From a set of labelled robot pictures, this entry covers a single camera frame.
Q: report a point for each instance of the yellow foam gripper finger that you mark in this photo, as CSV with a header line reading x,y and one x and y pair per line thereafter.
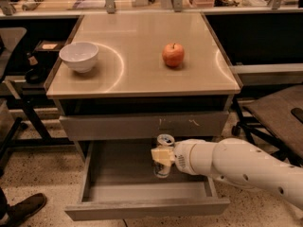
x,y
163,156

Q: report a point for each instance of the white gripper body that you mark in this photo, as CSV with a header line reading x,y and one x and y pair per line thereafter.
x,y
182,155

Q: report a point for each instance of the closed grey top drawer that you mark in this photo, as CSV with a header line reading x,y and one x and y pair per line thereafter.
x,y
142,125

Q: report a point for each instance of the brown shoe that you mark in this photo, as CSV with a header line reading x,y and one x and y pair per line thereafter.
x,y
25,209

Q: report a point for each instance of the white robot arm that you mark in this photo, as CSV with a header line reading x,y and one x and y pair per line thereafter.
x,y
232,161

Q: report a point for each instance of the black office chair right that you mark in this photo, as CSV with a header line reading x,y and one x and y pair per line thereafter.
x,y
276,119

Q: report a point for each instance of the grey drawer cabinet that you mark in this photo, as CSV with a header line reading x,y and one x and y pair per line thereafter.
x,y
130,76

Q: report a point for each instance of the red apple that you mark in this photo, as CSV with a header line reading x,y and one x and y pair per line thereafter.
x,y
173,54

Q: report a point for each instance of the black chair left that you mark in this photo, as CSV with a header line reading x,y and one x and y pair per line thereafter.
x,y
10,37

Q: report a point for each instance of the silver redbull can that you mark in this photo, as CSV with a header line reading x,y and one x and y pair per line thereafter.
x,y
163,140

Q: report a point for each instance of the white bowl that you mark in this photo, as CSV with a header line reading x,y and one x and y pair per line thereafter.
x,y
80,57

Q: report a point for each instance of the open grey middle drawer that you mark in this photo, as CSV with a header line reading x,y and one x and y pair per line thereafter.
x,y
118,182

